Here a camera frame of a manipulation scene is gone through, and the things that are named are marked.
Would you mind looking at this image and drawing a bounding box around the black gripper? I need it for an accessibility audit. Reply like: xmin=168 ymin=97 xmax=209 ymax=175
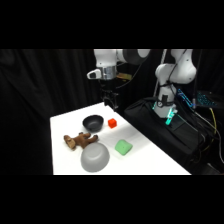
xmin=99 ymin=79 xmax=120 ymax=112

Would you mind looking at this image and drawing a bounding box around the grey bowl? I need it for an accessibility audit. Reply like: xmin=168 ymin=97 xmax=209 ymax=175
xmin=80 ymin=142 xmax=111 ymax=173

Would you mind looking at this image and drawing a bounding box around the black bowl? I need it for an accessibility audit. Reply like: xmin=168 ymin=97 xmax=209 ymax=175
xmin=82 ymin=114 xmax=105 ymax=132

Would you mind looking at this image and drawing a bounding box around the red cube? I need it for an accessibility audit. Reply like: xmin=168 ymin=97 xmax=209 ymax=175
xmin=107 ymin=118 xmax=118 ymax=129

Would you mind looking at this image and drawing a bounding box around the green sponge block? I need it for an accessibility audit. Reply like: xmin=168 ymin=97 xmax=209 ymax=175
xmin=114 ymin=139 xmax=134 ymax=156

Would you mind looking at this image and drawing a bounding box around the brown plush toy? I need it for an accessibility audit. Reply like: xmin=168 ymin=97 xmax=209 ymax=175
xmin=63 ymin=131 xmax=99 ymax=152

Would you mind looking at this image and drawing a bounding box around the black robot stand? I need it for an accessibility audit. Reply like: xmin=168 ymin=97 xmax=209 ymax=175
xmin=123 ymin=97 xmax=202 ymax=174

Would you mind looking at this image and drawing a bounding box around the small green light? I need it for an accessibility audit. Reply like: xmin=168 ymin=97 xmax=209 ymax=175
xmin=165 ymin=109 xmax=177 ymax=126

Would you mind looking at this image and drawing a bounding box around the black curtain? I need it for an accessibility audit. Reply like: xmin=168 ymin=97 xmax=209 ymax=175
xmin=0 ymin=49 xmax=224 ymax=176

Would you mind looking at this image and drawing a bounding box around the electronics box with blue lights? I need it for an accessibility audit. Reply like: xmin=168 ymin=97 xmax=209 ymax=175
xmin=176 ymin=87 xmax=224 ymax=110

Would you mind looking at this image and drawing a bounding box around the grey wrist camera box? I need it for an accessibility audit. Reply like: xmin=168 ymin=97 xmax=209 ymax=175
xmin=86 ymin=68 xmax=103 ymax=81

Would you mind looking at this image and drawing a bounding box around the yellow cable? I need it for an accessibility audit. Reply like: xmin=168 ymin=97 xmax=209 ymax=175
xmin=208 ymin=107 xmax=224 ymax=165

